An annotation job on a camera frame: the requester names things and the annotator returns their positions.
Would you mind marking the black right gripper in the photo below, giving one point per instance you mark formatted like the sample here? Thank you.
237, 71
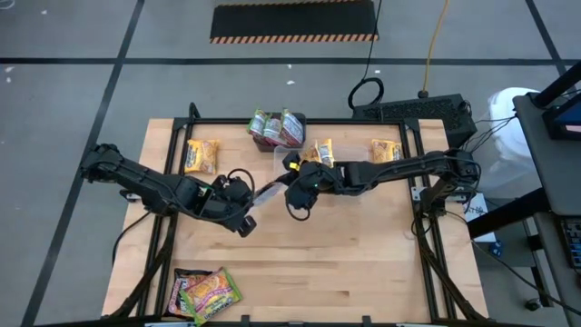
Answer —
313, 181

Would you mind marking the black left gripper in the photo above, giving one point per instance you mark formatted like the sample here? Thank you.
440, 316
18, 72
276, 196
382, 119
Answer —
231, 195

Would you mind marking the black fire noodle ramen pack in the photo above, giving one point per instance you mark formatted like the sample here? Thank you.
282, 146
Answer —
174, 300
268, 194

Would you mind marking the yellow creamy chicken ramen pack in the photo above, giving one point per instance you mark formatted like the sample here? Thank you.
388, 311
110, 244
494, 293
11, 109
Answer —
202, 156
325, 152
311, 154
386, 151

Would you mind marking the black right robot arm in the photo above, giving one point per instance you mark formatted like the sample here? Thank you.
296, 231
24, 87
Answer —
399, 168

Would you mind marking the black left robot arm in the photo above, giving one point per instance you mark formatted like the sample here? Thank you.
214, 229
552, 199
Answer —
136, 177

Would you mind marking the small yellow tape tag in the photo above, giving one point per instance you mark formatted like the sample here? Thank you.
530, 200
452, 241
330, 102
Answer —
294, 166

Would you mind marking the dark gray plastic bin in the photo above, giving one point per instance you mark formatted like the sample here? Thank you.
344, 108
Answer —
268, 148

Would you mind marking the black control box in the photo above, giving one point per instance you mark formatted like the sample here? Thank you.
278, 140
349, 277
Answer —
417, 111

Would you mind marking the black hazard-striped floor mat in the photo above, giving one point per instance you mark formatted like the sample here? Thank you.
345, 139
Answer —
292, 20

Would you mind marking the white paper sheet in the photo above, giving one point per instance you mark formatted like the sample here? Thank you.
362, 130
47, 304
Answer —
476, 213

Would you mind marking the white bag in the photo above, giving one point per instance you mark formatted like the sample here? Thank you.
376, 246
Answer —
508, 113

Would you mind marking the gray desk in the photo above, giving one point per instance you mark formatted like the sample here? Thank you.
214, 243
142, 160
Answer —
554, 172

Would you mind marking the black monitor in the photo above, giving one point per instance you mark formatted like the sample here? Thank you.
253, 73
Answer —
567, 120

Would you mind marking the black keyboard device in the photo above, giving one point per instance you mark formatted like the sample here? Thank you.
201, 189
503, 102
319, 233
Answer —
573, 240

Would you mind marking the black metal table frame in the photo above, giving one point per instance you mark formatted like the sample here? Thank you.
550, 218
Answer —
363, 121

